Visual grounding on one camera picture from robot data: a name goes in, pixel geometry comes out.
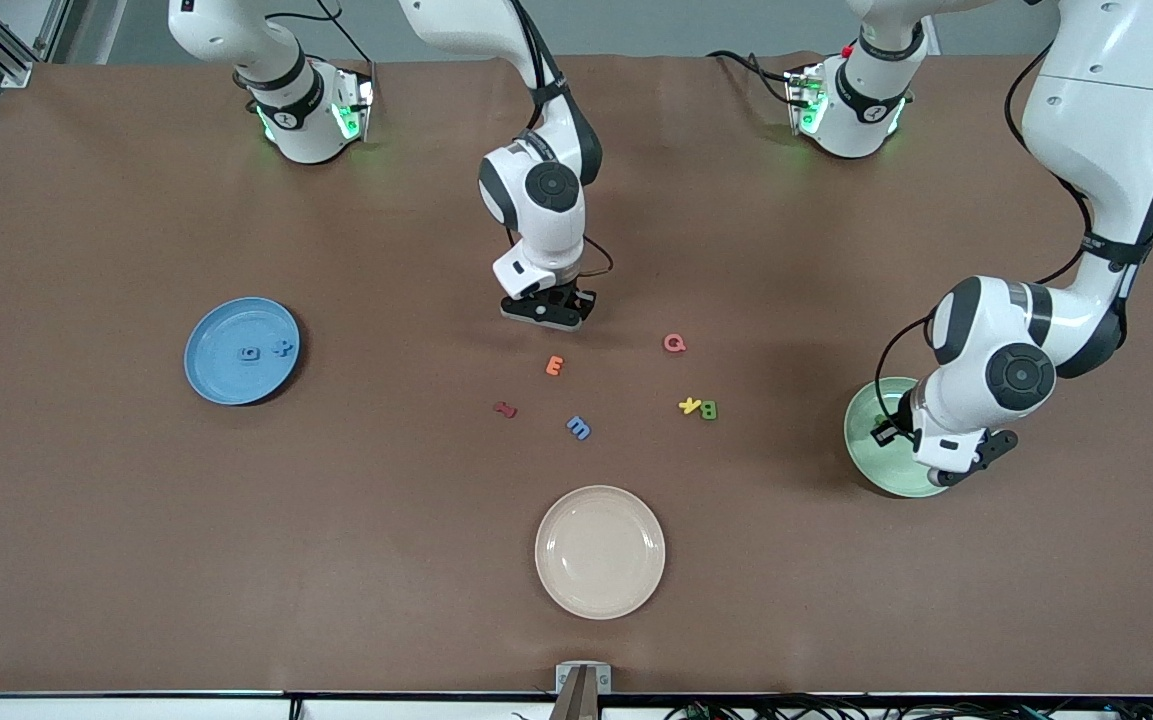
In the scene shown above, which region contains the green round plate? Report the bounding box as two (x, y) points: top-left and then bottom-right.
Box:
(844, 377), (952, 499)

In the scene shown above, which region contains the beige round plate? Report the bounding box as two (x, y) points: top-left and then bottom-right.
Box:
(534, 485), (667, 621)

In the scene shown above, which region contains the blue round plate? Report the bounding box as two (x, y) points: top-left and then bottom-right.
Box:
(184, 297), (302, 407)

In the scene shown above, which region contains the brown table mat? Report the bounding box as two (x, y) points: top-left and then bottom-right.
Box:
(0, 50), (1153, 698)

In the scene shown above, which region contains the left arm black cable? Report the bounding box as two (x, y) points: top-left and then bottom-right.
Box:
(876, 40), (1102, 431)

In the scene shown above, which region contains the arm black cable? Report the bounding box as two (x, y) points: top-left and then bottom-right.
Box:
(506, 0), (615, 279)
(876, 40), (1102, 431)

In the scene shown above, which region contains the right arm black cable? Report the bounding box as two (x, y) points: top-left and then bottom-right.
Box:
(506, 0), (615, 279)

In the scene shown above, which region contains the black base power cable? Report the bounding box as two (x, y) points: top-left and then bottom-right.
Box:
(706, 48), (799, 106)

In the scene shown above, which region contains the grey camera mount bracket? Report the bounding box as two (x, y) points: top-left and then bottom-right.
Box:
(554, 662), (613, 720)

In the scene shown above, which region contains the white table edge rail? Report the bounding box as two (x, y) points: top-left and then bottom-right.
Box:
(0, 693), (1153, 720)

